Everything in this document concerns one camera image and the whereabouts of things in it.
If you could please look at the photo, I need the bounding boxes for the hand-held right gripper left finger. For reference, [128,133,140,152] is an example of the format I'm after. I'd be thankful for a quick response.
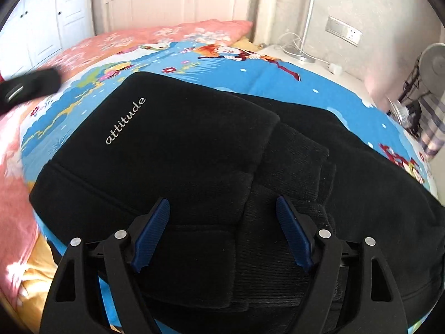
[39,197,171,334]

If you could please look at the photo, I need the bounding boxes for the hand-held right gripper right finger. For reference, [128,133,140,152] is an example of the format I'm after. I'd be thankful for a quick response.
[275,196,407,334]

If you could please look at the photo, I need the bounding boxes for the black pants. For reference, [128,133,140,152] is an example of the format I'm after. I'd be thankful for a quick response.
[28,71,445,334]

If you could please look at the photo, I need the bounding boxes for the white wardrobe door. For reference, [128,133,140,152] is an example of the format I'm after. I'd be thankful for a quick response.
[0,0,94,77]

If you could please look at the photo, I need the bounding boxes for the pink floral quilt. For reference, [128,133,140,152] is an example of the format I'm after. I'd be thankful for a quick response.
[0,20,254,307]

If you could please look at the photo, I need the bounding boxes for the yellow bed sheet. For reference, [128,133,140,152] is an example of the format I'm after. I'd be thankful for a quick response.
[7,237,60,307]

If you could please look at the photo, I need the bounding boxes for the cartoon printed blanket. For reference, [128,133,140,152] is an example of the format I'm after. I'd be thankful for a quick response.
[19,40,437,334]

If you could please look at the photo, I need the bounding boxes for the white nightstand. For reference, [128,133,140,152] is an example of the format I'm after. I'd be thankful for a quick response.
[259,43,374,101]

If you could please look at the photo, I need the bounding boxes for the white wooden headboard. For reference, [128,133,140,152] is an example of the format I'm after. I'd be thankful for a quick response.
[91,0,279,42]

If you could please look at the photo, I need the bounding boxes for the grey standing fan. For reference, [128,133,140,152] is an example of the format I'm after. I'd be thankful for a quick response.
[386,42,445,136]

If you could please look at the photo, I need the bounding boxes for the silver table lamp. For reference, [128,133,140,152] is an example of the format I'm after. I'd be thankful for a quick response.
[283,0,320,64]

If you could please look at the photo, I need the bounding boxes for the white cable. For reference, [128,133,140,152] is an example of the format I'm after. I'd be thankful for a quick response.
[275,33,334,68]

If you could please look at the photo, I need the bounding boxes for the grey wall socket panel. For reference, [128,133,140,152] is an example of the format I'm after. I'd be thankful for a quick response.
[326,16,360,46]

